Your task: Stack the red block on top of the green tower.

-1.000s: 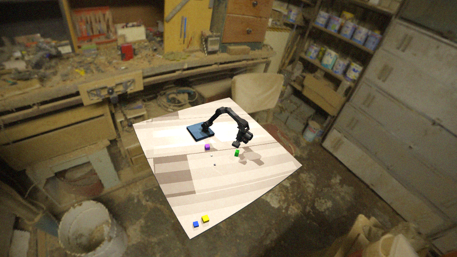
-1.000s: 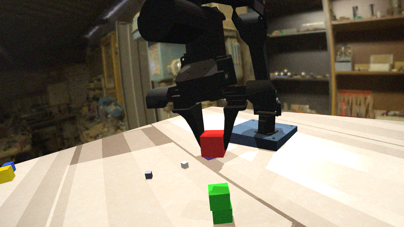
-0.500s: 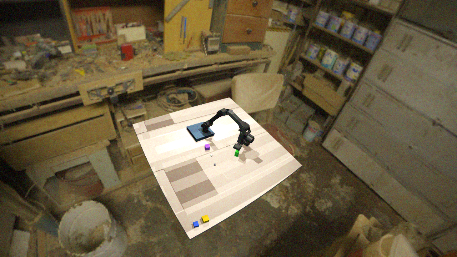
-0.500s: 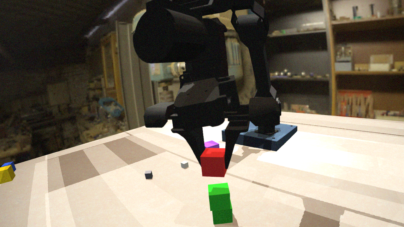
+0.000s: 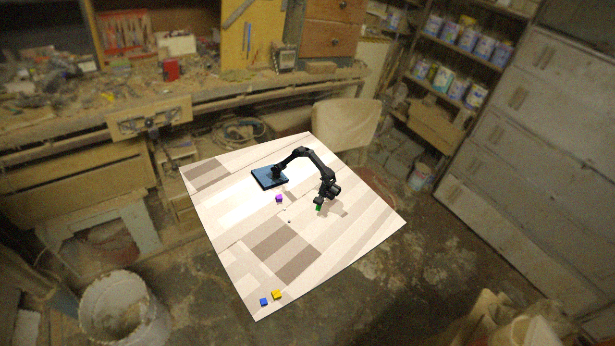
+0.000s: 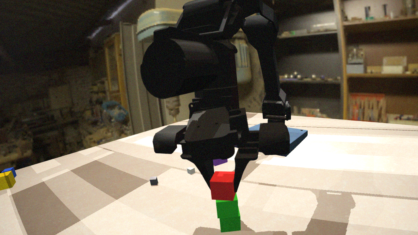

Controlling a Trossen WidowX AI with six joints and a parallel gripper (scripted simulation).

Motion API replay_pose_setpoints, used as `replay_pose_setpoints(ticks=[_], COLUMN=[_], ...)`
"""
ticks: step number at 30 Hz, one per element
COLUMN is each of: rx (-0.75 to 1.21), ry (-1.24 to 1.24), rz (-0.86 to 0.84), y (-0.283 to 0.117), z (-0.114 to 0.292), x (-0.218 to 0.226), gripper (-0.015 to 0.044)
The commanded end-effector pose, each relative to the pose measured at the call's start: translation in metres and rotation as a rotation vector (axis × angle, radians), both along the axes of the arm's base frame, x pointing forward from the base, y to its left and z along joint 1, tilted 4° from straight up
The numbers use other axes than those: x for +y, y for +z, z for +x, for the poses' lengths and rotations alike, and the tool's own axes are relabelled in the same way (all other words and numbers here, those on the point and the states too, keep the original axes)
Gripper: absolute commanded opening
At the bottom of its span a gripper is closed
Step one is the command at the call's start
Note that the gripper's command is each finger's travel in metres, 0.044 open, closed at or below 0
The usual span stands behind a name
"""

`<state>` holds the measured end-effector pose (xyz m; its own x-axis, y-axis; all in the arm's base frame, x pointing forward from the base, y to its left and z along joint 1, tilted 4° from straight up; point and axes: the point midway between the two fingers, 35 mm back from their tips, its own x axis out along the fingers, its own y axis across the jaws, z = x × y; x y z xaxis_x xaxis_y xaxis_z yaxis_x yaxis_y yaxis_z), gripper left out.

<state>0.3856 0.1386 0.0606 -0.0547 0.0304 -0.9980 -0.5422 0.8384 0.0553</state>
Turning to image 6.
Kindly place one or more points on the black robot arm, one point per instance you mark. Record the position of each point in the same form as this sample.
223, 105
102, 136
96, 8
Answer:
196, 54

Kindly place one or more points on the red block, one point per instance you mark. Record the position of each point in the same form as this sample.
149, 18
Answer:
222, 186

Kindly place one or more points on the green block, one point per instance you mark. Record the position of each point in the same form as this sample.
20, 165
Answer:
227, 208
229, 224

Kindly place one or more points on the purple cube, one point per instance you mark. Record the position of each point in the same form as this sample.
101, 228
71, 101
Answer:
219, 161

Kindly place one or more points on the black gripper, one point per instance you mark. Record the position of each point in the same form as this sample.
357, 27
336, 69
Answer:
271, 138

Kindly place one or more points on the yellow block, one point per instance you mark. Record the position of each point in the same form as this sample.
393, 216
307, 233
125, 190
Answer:
7, 180

